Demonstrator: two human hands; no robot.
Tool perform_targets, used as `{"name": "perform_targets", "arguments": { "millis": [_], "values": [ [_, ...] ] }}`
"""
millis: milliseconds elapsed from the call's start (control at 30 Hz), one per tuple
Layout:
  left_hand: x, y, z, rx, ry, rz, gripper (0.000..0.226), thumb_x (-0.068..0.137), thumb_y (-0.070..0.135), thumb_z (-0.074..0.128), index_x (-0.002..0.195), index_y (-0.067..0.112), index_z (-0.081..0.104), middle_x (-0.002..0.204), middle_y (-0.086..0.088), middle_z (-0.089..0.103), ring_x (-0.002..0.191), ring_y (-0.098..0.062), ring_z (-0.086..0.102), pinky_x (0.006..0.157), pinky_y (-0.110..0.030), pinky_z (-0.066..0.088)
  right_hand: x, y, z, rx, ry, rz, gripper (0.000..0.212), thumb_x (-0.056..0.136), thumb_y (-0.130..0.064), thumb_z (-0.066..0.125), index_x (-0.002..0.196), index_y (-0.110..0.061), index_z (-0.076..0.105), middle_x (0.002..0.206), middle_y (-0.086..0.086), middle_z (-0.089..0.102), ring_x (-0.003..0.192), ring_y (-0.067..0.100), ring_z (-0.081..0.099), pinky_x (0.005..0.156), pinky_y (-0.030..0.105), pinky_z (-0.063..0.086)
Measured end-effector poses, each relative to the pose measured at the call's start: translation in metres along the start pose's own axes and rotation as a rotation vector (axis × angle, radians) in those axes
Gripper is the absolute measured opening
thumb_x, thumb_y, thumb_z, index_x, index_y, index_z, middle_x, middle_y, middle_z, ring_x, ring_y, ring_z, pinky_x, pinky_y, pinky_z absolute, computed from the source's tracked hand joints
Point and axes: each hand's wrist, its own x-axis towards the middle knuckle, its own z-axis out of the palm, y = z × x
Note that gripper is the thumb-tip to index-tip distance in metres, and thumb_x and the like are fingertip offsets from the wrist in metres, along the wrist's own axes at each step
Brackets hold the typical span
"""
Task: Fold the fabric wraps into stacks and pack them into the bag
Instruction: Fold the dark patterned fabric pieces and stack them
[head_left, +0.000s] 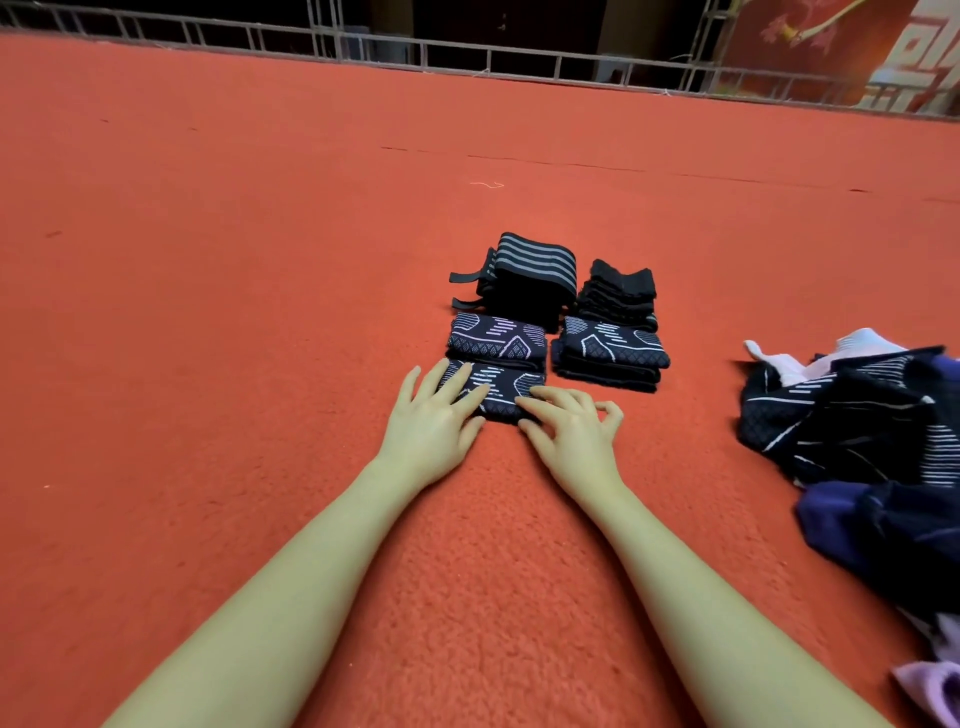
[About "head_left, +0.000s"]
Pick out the person's right hand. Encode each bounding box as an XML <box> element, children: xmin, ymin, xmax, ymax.
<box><xmin>514</xmin><ymin>385</ymin><xmax>627</xmax><ymax>512</ymax></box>

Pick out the dark brown door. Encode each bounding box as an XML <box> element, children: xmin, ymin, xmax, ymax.
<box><xmin>412</xmin><ymin>0</ymin><xmax>602</xmax><ymax>62</ymax></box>

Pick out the person's left hand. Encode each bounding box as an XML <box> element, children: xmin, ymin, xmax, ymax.
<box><xmin>372</xmin><ymin>360</ymin><xmax>494</xmax><ymax>494</ymax></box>

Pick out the single plain navy sock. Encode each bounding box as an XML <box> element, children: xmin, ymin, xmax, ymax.
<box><xmin>550</xmin><ymin>373</ymin><xmax>662</xmax><ymax>395</ymax></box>

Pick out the single navy white-patterned sock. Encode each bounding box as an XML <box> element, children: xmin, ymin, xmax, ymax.
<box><xmin>448</xmin><ymin>348</ymin><xmax>548</xmax><ymax>368</ymax></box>
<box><xmin>447</xmin><ymin>310</ymin><xmax>549</xmax><ymax>357</ymax></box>

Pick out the single black white-patterned sock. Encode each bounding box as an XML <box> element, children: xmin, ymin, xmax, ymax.
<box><xmin>442</xmin><ymin>357</ymin><xmax>549</xmax><ymax>426</ymax></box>

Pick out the single black grey-heeled sock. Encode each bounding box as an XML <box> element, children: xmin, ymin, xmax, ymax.
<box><xmin>552</xmin><ymin>360</ymin><xmax>665</xmax><ymax>383</ymax></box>

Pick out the single black grey-striped sock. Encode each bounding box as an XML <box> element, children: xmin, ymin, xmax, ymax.
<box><xmin>555</xmin><ymin>315</ymin><xmax>672</xmax><ymax>369</ymax></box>

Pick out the heap of dark patterned socks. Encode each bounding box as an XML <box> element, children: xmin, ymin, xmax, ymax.
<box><xmin>735</xmin><ymin>327</ymin><xmax>960</xmax><ymax>728</ymax></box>

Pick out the person's right forearm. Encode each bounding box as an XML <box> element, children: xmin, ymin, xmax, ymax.
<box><xmin>592</xmin><ymin>480</ymin><xmax>894</xmax><ymax>728</ymax></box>

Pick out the grey metal railing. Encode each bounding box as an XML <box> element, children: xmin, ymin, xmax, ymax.
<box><xmin>0</xmin><ymin>0</ymin><xmax>960</xmax><ymax>119</ymax></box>

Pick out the person's left forearm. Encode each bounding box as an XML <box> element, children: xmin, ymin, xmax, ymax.
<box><xmin>105</xmin><ymin>465</ymin><xmax>414</xmax><ymax>728</ymax></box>

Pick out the red banner with white print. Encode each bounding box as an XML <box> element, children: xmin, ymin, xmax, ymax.
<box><xmin>720</xmin><ymin>0</ymin><xmax>960</xmax><ymax>114</ymax></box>

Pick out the grey metal truss tower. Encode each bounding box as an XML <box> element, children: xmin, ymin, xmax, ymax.
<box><xmin>307</xmin><ymin>0</ymin><xmax>344</xmax><ymax>62</ymax></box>
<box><xmin>693</xmin><ymin>0</ymin><xmax>744</xmax><ymax>95</ymax></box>

